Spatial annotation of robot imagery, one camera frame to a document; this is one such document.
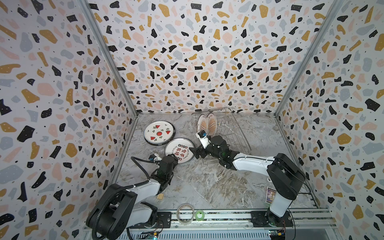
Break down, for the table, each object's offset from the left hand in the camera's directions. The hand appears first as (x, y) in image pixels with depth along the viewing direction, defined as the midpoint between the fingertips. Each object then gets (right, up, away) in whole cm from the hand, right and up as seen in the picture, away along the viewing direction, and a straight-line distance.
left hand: (174, 154), depth 89 cm
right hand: (+11, +9, -6) cm, 15 cm away
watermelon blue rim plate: (-14, +12, +17) cm, 25 cm away
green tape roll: (+17, -29, -14) cm, 36 cm away
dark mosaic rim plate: (-14, +12, +17) cm, 25 cm away
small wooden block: (-6, -21, -9) cm, 23 cm away
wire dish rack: (+36, +18, +22) cm, 46 cm away
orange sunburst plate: (+23, +18, +14) cm, 33 cm away
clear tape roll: (+7, -30, -16) cm, 35 cm away
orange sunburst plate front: (+17, +19, +17) cm, 30 cm away
